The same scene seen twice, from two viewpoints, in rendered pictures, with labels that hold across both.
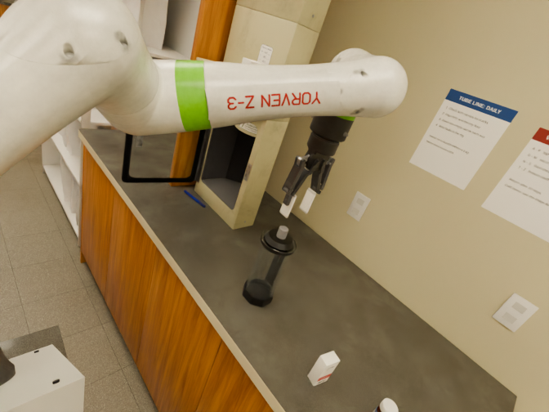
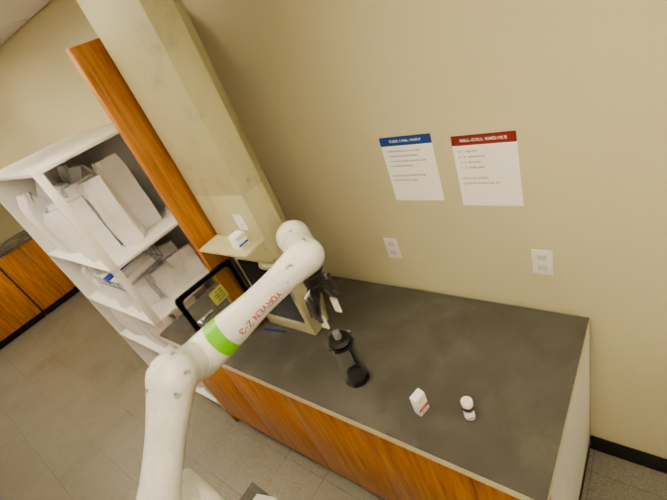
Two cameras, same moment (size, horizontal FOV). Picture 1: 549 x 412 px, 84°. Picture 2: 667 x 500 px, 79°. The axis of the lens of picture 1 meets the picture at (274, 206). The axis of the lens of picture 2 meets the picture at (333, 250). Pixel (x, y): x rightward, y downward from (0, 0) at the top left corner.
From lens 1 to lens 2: 0.74 m
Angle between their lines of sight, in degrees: 9
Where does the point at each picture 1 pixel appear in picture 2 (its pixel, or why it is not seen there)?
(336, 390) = (439, 409)
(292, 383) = (406, 425)
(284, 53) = (250, 215)
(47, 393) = not seen: outside the picture
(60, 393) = not seen: outside the picture
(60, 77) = (180, 404)
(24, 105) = (177, 422)
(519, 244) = (505, 216)
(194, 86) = (220, 339)
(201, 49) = (197, 238)
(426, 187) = (422, 210)
